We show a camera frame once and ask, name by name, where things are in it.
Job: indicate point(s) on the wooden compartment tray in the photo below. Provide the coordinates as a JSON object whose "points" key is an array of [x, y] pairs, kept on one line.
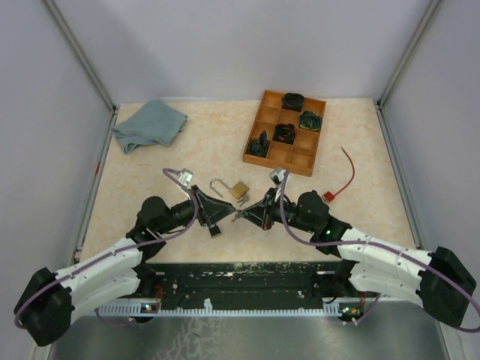
{"points": [[285, 132]]}

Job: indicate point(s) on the black cable lock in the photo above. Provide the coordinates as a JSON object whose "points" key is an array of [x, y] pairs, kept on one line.
{"points": [[214, 231]]}

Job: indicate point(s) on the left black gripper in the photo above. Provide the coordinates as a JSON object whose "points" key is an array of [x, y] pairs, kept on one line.
{"points": [[213, 211]]}

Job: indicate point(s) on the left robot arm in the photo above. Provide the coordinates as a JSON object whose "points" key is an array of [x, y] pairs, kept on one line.
{"points": [[54, 300]]}

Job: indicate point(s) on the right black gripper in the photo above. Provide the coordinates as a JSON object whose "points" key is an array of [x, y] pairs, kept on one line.
{"points": [[263, 212]]}

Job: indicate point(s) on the brass padlock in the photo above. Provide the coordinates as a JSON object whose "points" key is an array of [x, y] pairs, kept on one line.
{"points": [[239, 190]]}

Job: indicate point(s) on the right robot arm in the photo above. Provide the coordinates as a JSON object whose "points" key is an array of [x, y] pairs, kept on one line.
{"points": [[436, 281]]}

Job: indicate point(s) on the blue folded cloth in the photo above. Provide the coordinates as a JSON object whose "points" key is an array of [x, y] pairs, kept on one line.
{"points": [[155, 123]]}

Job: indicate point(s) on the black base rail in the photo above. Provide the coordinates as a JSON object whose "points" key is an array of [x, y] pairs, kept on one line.
{"points": [[311, 278]]}

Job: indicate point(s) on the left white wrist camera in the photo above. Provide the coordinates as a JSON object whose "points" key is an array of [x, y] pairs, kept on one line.
{"points": [[185, 177]]}

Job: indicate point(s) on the red cable lock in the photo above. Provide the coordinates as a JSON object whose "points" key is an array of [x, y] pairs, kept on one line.
{"points": [[343, 173]]}

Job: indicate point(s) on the white toothed cable duct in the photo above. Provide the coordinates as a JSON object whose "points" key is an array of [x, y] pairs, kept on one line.
{"points": [[210, 308]]}

